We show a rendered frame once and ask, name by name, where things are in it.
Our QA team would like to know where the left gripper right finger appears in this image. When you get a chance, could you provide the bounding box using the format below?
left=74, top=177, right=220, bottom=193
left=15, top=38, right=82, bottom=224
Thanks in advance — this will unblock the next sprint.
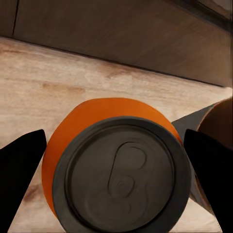
left=183, top=129, right=233, bottom=233

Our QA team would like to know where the can of soda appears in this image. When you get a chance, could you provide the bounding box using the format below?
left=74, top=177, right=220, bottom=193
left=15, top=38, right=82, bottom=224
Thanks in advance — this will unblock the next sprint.
left=41, top=98, right=191, bottom=233

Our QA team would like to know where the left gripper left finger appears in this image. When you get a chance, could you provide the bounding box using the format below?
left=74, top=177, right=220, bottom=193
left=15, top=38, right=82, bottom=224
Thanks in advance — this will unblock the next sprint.
left=0, top=129, right=47, bottom=233

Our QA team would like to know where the trash can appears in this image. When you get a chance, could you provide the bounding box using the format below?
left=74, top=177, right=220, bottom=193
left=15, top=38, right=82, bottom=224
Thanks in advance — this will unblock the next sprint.
left=171, top=97, right=233, bottom=217

